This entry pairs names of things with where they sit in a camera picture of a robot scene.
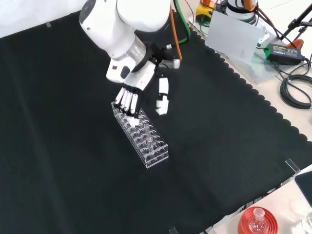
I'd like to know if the black cloth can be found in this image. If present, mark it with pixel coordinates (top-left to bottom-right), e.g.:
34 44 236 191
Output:
0 0 309 234

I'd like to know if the round-bottom glass flask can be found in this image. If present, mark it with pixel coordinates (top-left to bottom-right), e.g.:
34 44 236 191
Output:
248 208 267 234

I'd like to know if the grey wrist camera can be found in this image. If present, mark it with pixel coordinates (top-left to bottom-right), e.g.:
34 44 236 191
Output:
159 58 181 70

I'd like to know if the clear glass test tube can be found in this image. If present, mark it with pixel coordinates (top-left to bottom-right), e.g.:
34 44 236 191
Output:
144 124 153 149

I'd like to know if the thin red cable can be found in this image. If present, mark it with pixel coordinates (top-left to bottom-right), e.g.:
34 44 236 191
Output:
185 0 196 28

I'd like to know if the black power adapter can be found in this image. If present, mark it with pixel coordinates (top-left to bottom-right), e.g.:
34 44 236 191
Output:
265 43 304 66

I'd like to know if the red flask ring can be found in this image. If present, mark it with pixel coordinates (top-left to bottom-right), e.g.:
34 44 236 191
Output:
237 206 279 234

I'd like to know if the orange and black cable bundle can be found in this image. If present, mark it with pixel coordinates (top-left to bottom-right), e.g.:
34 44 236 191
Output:
252 0 284 41

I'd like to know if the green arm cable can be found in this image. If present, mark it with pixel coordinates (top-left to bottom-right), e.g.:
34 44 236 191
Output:
173 0 191 46

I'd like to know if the clear base plate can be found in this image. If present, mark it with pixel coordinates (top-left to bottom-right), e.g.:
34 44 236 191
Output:
187 14 290 85

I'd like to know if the dark tablet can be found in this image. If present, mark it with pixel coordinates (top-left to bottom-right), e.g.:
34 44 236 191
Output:
294 170 312 208

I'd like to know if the black tripod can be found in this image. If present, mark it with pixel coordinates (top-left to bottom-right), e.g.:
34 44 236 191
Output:
280 2 312 42

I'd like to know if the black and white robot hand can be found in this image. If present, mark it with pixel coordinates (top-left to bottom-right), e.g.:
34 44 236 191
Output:
114 60 170 127

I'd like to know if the yellow stop button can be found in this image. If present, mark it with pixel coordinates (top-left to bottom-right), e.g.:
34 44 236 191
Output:
196 0 216 22

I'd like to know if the coiled black cable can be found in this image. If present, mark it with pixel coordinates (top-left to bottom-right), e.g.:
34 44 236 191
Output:
279 75 312 109

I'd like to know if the clear test tube rack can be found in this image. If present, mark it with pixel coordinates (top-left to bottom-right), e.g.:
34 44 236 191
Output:
111 101 169 169

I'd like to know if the pale board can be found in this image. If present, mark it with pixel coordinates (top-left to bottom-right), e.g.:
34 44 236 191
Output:
205 11 266 65

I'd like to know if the orange clamp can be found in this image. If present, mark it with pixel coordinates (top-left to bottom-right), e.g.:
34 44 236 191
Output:
287 39 305 49

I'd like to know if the clear glass vessel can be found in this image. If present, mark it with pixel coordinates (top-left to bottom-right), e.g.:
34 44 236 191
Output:
301 211 312 234

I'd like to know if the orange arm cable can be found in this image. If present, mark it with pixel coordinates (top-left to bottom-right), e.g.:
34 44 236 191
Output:
170 8 183 61

